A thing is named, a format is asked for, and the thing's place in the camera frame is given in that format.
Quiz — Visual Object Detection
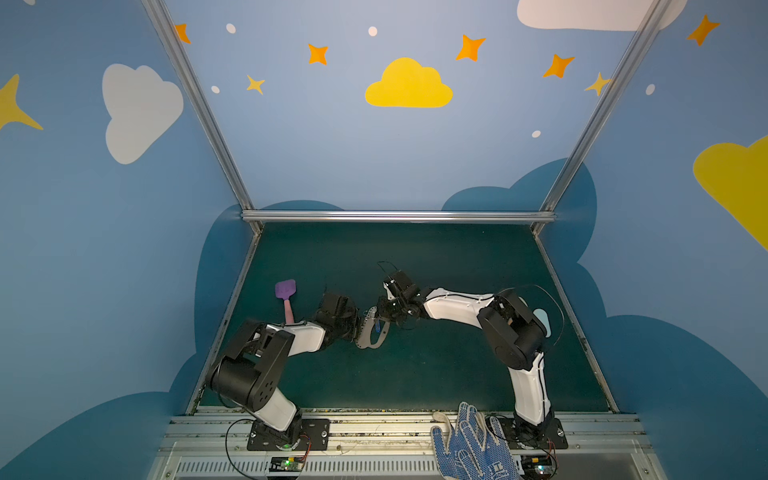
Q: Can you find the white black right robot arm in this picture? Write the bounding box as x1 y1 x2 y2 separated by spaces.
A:
358 282 568 449

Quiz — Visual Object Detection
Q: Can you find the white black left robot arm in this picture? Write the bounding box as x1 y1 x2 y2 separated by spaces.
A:
206 293 360 450

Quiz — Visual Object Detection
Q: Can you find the light blue green toy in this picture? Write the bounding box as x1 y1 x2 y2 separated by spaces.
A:
533 308 552 338

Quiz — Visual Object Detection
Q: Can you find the blue dotted work glove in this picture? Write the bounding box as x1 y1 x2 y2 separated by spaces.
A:
430 402 521 480

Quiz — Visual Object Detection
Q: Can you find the left green circuit board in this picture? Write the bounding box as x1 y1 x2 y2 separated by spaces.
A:
269 457 304 473

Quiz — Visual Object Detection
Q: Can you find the green circuit board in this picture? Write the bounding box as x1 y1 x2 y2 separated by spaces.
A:
520 456 557 480
269 457 304 473

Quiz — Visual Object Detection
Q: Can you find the right green circuit board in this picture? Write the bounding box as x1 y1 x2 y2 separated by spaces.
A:
520 456 557 480

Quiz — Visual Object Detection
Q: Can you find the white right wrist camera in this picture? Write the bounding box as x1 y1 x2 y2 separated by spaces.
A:
384 270 419 302

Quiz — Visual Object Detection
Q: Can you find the purple toy shovel pink handle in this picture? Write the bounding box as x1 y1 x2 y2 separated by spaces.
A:
275 279 297 325

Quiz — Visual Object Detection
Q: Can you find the aluminium back frame rail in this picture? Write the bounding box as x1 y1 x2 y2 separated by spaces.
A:
241 209 556 224

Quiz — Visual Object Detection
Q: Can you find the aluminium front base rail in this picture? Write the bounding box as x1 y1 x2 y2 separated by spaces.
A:
148 407 666 479

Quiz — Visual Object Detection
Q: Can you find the aluminium left corner post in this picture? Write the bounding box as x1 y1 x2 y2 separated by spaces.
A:
141 0 254 214

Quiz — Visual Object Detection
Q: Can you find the aluminium corner post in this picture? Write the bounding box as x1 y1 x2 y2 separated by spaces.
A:
531 0 672 237
141 0 254 214

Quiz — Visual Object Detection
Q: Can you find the aluminium right corner post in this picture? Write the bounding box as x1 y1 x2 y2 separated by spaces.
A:
531 0 672 237

